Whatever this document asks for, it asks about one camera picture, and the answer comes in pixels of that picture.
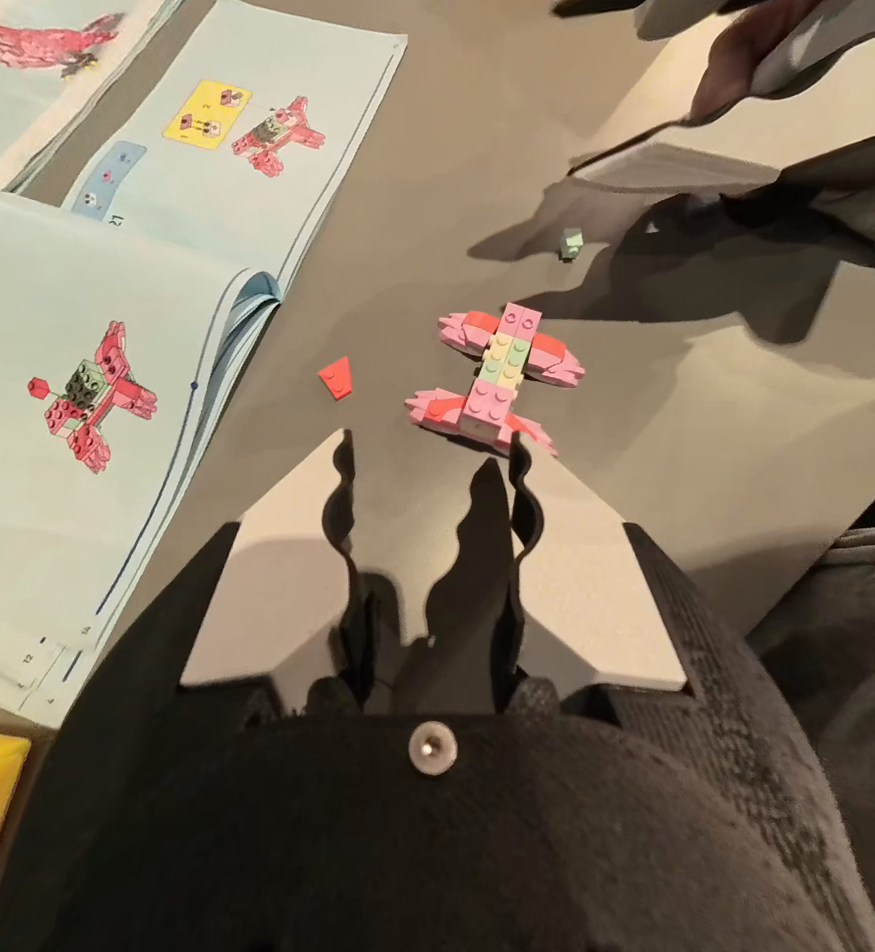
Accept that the person's clothing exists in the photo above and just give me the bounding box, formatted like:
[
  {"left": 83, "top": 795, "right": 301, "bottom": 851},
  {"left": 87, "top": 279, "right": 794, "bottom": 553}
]
[{"left": 746, "top": 521, "right": 875, "bottom": 952}]

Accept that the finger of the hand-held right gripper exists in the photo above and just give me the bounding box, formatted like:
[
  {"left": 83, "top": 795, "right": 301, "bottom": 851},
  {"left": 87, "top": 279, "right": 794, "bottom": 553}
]
[
  {"left": 567, "top": 141, "right": 784, "bottom": 198},
  {"left": 690, "top": 11, "right": 875, "bottom": 127}
]

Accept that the pink brick model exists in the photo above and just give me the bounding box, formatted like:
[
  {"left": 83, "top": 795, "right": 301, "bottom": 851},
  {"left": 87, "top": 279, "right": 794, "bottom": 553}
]
[{"left": 405, "top": 301, "right": 586, "bottom": 458}]

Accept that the grey desk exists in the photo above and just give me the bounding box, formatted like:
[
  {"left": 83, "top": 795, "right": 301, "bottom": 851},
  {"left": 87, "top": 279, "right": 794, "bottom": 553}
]
[{"left": 6, "top": 0, "right": 875, "bottom": 715}]

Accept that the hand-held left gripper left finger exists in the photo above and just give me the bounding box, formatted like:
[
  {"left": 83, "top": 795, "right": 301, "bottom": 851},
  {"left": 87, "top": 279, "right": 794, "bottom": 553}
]
[{"left": 181, "top": 429, "right": 370, "bottom": 696}]

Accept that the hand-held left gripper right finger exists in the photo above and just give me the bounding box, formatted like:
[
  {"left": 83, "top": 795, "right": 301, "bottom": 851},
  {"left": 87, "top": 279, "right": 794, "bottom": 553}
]
[{"left": 506, "top": 435, "right": 688, "bottom": 696}]

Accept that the red wedge brick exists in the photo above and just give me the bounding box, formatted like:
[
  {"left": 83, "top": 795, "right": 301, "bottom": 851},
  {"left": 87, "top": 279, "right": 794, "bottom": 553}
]
[{"left": 317, "top": 356, "right": 355, "bottom": 403}]

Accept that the open pale blue instruction booklet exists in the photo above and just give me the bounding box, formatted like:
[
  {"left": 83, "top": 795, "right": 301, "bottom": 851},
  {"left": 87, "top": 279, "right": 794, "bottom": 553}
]
[{"left": 0, "top": 0, "right": 409, "bottom": 733}]

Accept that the closed instruction booklet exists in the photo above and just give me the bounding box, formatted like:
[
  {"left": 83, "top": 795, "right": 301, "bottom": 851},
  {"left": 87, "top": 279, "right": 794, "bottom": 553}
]
[{"left": 0, "top": 0, "right": 186, "bottom": 194}]

